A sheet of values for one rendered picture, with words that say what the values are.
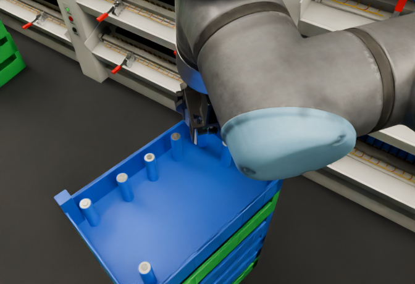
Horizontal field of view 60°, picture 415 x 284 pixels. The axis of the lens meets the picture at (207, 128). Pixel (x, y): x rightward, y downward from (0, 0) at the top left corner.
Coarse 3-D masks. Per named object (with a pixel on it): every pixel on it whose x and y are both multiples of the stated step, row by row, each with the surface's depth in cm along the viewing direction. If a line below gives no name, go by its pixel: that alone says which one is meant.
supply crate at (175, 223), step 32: (128, 160) 60; (160, 160) 66; (192, 160) 66; (64, 192) 53; (96, 192) 59; (160, 192) 62; (192, 192) 62; (224, 192) 62; (256, 192) 62; (128, 224) 58; (160, 224) 58; (192, 224) 58; (224, 224) 58; (96, 256) 50; (128, 256) 55; (160, 256) 55; (192, 256) 50
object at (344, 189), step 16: (304, 176) 110; (320, 176) 106; (336, 176) 105; (336, 192) 107; (352, 192) 103; (368, 192) 101; (368, 208) 103; (384, 208) 100; (400, 208) 98; (400, 224) 100
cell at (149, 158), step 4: (144, 156) 59; (148, 156) 58; (152, 156) 59; (148, 160) 58; (152, 160) 58; (148, 164) 59; (152, 164) 59; (156, 164) 60; (148, 168) 60; (152, 168) 60; (156, 168) 61; (148, 172) 61; (152, 172) 61; (156, 172) 61; (148, 176) 62; (152, 176) 62; (156, 176) 62; (152, 180) 63; (156, 180) 63
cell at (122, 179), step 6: (120, 174) 56; (126, 174) 56; (120, 180) 56; (126, 180) 56; (120, 186) 56; (126, 186) 57; (126, 192) 58; (132, 192) 59; (126, 198) 59; (132, 198) 60
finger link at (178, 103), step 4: (176, 92) 52; (180, 92) 53; (176, 96) 54; (180, 96) 52; (176, 100) 54; (180, 100) 53; (176, 104) 54; (180, 104) 53; (184, 104) 54; (176, 108) 54; (180, 108) 55; (184, 108) 55; (180, 112) 58; (184, 112) 56; (184, 116) 57
